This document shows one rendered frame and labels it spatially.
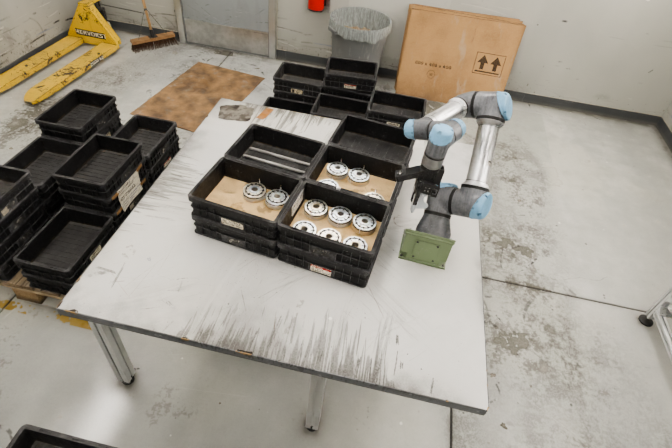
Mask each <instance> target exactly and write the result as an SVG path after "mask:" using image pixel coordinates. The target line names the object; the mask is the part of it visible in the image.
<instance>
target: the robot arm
mask: <svg viewBox="0 0 672 448"><path fill-rule="evenodd" d="M512 108H513V107H512V99H511V96H510V94H509V93H507V92H500V91H470V92H466V93H463V94H460V95H458V96H456V97H454V98H452V99H450V100H449V101H448V102H447V104H446V105H444V106H442V107H440V108H438V109H437V110H435V111H433V112H431V113H429V114H427V115H426V116H424V117H422V118H420V119H409V120H407V121H406V123H405V125H404V135H405V137H406V138H408V139H414V140H426V141H428V142H427V145H426V148H425V151H424V154H423V157H422V160H421V165H418V166H413V167H409V168H404V169H400V170H396V171H395V179H396V181H397V182H401V181H406V180H411V179H415V178H416V180H415V183H414V187H413V191H412V194H411V199H410V200H411V203H412V204H411V207H410V210H411V213H413V212H414V210H415V209H424V214H423V216H422V218H421V220H420V221H419V223H418V224H417V226H416V230H415V231H419V232H423V233H427V234H431V235H435V236H439V237H443V238H448V239H450V237H451V229H450V219H451V215H456V216H461V217H466V218H470V219H478V220H481V219H484V218H485V217H486V216H487V214H488V213H489V211H490V209H491V206H492V202H493V201H492V199H493V196H492V194H491V193H489V191H490V188H489V187H488V185H487V182H488V178H489V173H490V169H491V164H492V160H493V155H494V151H495V146H496V142H497V137H498V133H499V129H500V128H502V127H503V126H504V124H505V121H508V120H510V119H511V116H512ZM462 118H474V119H476V123H477V124H478V129H477V134H476V138H475V142H474V147H473V151H472V156H471V160H470V165H469V169H468V174H467V178H466V181H465V182H463V183H461V188H458V185H456V184H453V183H447V182H441V180H442V177H443V175H444V172H445V169H444V165H443V162H444V159H445V156H446V154H447V151H448V149H449V148H450V147H451V146H452V145H453V144H454V143H455V142H457V141H458V140H460V139H461V138H462V136H463V135H464V134H465V132H466V125H465V123H464V122H463V121H462V120H461V119H462ZM427 195H428V197H427V201H426V202H424V197H426V196H427ZM418 199H419V200H418Z"/></svg>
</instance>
